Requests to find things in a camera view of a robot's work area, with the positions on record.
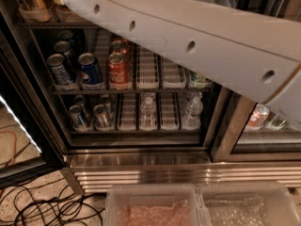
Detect red coca cola can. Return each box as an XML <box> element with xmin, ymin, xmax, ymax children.
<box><xmin>108</xmin><ymin>53</ymin><xmax>129</xmax><ymax>85</ymax></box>

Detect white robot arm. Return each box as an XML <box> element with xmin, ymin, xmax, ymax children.
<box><xmin>62</xmin><ymin>0</ymin><xmax>301</xmax><ymax>127</ymax></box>

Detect orange can right compartment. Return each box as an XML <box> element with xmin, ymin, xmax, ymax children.
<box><xmin>246</xmin><ymin>104</ymin><xmax>269</xmax><ymax>130</ymax></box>

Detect blue pepsi can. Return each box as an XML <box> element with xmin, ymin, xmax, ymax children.
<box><xmin>78</xmin><ymin>53</ymin><xmax>103</xmax><ymax>85</ymax></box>

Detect water bottle centre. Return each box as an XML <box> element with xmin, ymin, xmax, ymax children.
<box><xmin>140</xmin><ymin>96</ymin><xmax>156</xmax><ymax>131</ymax></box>

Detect fridge right glass door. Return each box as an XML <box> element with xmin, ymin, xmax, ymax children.
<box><xmin>211</xmin><ymin>88</ymin><xmax>301</xmax><ymax>162</ymax></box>

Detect clear bin bubble wrap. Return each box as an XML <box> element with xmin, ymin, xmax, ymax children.
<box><xmin>200</xmin><ymin>182</ymin><xmax>301</xmax><ymax>226</ymax></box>

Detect green can front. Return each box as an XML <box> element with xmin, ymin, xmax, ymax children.
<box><xmin>190</xmin><ymin>72</ymin><xmax>209</xmax><ymax>83</ymax></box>

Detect water bottle right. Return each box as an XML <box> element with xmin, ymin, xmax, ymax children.
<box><xmin>182</xmin><ymin>96</ymin><xmax>203</xmax><ymax>130</ymax></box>

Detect white empty tray middle shelf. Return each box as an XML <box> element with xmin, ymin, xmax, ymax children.
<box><xmin>136</xmin><ymin>46</ymin><xmax>159</xmax><ymax>89</ymax></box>

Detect clear bin pink wrap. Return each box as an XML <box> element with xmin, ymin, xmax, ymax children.
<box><xmin>103</xmin><ymin>184</ymin><xmax>212</xmax><ymax>226</ymax></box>

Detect water bottle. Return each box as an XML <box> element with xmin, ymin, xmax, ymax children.
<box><xmin>182</xmin><ymin>96</ymin><xmax>203</xmax><ymax>130</ymax></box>
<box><xmin>140</xmin><ymin>96</ymin><xmax>156</xmax><ymax>131</ymax></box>

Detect orange floor cable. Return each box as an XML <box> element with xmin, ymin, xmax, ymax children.
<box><xmin>0</xmin><ymin>129</ymin><xmax>18</xmax><ymax>168</ymax></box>

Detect black floor cables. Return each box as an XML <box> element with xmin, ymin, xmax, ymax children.
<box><xmin>0</xmin><ymin>176</ymin><xmax>104</xmax><ymax>226</ymax></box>

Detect silver can bottom left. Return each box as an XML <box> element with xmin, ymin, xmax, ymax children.
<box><xmin>69</xmin><ymin>105</ymin><xmax>88</xmax><ymax>129</ymax></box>

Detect silver blue can front left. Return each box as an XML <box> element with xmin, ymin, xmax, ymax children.
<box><xmin>46</xmin><ymin>54</ymin><xmax>74</xmax><ymax>86</ymax></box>

